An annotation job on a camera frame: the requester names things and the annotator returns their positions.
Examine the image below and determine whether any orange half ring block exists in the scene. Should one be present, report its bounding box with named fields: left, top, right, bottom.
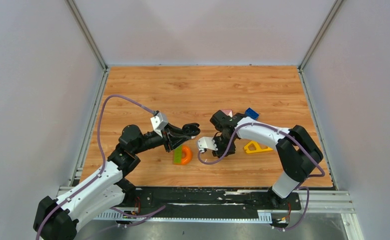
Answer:
left=181, top=145, right=193, bottom=165

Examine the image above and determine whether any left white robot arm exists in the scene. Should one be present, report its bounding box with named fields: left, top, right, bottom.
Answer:
left=33, top=123, right=200, bottom=240

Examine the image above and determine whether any green toy brick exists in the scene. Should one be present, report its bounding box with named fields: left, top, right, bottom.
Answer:
left=173, top=145, right=183, bottom=165

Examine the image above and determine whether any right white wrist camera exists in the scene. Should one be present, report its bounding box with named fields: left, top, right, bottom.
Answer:
left=196, top=136, right=218, bottom=153

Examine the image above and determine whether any playing card box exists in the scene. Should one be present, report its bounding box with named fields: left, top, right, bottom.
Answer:
left=221, top=109, right=233, bottom=117

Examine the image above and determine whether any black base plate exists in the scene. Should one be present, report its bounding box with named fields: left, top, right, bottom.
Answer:
left=118, top=186, right=301, bottom=219

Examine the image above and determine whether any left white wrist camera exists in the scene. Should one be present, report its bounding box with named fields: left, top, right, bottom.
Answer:
left=150, top=111, right=169, bottom=137

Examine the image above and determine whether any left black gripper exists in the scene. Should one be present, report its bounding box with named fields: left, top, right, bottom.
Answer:
left=133, top=122, right=192, bottom=155

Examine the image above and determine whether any slotted cable duct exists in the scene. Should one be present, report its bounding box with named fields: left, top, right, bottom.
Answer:
left=86, top=207, right=273, bottom=224

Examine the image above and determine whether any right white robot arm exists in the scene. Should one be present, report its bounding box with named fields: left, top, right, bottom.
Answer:
left=198, top=110, right=325, bottom=209

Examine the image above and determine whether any black earbud case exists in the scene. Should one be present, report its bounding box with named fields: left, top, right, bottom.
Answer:
left=182, top=123, right=201, bottom=137

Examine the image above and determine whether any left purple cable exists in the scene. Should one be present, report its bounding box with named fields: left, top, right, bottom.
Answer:
left=35, top=94, right=157, bottom=240

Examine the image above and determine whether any blue toy brick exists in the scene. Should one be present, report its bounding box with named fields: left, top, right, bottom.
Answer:
left=244, top=107, right=259, bottom=120

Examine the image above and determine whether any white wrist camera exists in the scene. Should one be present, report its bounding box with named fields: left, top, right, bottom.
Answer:
left=150, top=111, right=169, bottom=137
left=196, top=136, right=218, bottom=153

